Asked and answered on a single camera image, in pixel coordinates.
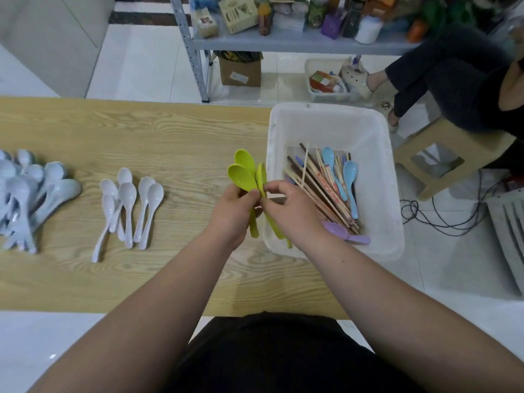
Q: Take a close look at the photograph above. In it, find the white plastic basket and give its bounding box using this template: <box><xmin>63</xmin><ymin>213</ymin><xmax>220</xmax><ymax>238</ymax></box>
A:
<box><xmin>305</xmin><ymin>57</ymin><xmax>362</xmax><ymax>104</ymax></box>

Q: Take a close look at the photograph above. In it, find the white flat box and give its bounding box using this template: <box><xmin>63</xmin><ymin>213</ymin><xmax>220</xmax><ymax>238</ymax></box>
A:
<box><xmin>272</xmin><ymin>2</ymin><xmax>308</xmax><ymax>32</ymax></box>

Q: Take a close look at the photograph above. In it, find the green plastic spoon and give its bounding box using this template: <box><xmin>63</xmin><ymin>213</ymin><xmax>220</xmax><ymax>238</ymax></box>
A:
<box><xmin>234</xmin><ymin>149</ymin><xmax>257</xmax><ymax>176</ymax></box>
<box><xmin>255</xmin><ymin>162</ymin><xmax>294</xmax><ymax>249</ymax></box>
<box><xmin>228</xmin><ymin>163</ymin><xmax>260</xmax><ymax>239</ymax></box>

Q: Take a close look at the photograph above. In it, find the person's right forearm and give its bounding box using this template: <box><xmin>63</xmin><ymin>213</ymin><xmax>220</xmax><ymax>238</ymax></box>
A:
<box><xmin>297</xmin><ymin>237</ymin><xmax>524</xmax><ymax>393</ymax></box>

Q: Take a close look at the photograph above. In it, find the bundle of wooden chopsticks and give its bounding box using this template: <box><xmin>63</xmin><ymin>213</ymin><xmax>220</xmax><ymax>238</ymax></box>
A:
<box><xmin>284</xmin><ymin>142</ymin><xmax>361</xmax><ymax>236</ymax></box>

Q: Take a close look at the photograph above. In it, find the beige plastic stool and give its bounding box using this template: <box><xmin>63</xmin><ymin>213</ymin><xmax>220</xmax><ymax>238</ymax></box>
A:
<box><xmin>393</xmin><ymin>117</ymin><xmax>517</xmax><ymax>202</ymax></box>

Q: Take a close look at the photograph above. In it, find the person's black clothing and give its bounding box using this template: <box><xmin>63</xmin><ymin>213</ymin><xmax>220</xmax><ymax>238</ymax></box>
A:
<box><xmin>164</xmin><ymin>312</ymin><xmax>426</xmax><ymax>393</ymax></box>

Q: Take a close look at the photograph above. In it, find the grey metal shelf rack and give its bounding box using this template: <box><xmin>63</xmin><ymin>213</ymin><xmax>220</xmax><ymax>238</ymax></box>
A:
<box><xmin>169</xmin><ymin>0</ymin><xmax>422</xmax><ymax>104</ymax></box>

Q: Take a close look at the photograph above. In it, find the pile of pale blue spoons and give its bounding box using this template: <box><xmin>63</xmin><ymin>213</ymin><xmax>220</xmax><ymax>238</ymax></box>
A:
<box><xmin>0</xmin><ymin>149</ymin><xmax>82</xmax><ymax>255</ymax></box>

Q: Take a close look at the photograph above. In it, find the orange bottle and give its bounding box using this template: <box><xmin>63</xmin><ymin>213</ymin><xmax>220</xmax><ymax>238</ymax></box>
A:
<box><xmin>257</xmin><ymin>0</ymin><xmax>273</xmax><ymax>36</ymax></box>

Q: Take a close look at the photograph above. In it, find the white plastic bin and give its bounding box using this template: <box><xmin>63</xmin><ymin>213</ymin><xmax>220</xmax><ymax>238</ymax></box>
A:
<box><xmin>262</xmin><ymin>102</ymin><xmax>405</xmax><ymax>263</ymax></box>

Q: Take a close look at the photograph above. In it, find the blue plastic spoon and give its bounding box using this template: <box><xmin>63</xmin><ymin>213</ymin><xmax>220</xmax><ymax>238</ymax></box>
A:
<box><xmin>343</xmin><ymin>160</ymin><xmax>359</xmax><ymax>221</ymax></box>
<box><xmin>322</xmin><ymin>147</ymin><xmax>349</xmax><ymax>202</ymax></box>

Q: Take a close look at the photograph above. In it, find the small cream box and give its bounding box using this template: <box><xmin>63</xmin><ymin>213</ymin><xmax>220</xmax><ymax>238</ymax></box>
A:
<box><xmin>195</xmin><ymin>7</ymin><xmax>219</xmax><ymax>39</ymax></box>

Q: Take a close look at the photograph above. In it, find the purple plastic spoon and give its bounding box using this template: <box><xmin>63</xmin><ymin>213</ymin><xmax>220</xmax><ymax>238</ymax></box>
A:
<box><xmin>323</xmin><ymin>221</ymin><xmax>371</xmax><ymax>245</ymax></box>

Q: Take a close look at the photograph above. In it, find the black cable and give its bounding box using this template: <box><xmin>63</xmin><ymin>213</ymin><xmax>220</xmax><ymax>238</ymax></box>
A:
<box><xmin>400</xmin><ymin>171</ymin><xmax>505</xmax><ymax>238</ymax></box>

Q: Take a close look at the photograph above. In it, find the purple box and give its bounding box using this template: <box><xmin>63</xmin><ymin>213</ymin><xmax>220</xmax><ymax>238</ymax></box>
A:
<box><xmin>320</xmin><ymin>11</ymin><xmax>345</xmax><ymax>40</ymax></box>

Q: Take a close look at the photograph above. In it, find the dark box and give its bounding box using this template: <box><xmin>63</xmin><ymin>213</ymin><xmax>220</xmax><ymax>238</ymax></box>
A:
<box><xmin>342</xmin><ymin>0</ymin><xmax>366</xmax><ymax>39</ymax></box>

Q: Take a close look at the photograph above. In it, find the white jar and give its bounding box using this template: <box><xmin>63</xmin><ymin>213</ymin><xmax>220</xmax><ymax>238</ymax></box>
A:
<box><xmin>354</xmin><ymin>15</ymin><xmax>385</xmax><ymax>46</ymax></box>

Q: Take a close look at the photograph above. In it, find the person's left hand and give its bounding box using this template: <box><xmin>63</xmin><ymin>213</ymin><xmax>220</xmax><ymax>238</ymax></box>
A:
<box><xmin>206</xmin><ymin>184</ymin><xmax>263</xmax><ymax>251</ymax></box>

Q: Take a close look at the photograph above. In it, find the red packet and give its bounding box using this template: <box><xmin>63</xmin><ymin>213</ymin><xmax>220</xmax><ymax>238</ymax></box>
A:
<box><xmin>309</xmin><ymin>71</ymin><xmax>341</xmax><ymax>94</ymax></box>

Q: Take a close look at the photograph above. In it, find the white plastic crate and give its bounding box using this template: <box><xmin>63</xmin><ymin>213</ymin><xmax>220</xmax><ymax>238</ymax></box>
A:
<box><xmin>485</xmin><ymin>187</ymin><xmax>524</xmax><ymax>296</ymax></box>

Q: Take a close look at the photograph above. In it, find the beige printed box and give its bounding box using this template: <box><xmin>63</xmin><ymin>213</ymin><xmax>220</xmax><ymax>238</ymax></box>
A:
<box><xmin>218</xmin><ymin>0</ymin><xmax>260</xmax><ymax>35</ymax></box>

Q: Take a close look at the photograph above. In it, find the person's right hand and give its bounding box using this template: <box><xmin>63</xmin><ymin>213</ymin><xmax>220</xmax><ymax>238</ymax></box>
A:
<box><xmin>260</xmin><ymin>180</ymin><xmax>329</xmax><ymax>251</ymax></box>

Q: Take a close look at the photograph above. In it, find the green jar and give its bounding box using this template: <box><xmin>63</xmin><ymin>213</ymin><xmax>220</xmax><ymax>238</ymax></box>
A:
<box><xmin>307</xmin><ymin>0</ymin><xmax>329</xmax><ymax>29</ymax></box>

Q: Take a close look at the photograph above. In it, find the person's left forearm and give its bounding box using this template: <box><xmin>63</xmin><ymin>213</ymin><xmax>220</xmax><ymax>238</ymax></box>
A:
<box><xmin>26</xmin><ymin>235</ymin><xmax>240</xmax><ymax>393</ymax></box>

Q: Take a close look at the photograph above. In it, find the brown cardboard box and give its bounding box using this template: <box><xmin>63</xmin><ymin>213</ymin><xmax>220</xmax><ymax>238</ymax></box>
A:
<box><xmin>218</xmin><ymin>51</ymin><xmax>263</xmax><ymax>88</ymax></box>

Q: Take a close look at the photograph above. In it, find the row of white spoons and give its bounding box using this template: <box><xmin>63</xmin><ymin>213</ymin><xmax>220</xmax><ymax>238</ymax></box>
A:
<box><xmin>91</xmin><ymin>168</ymin><xmax>165</xmax><ymax>264</ymax></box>

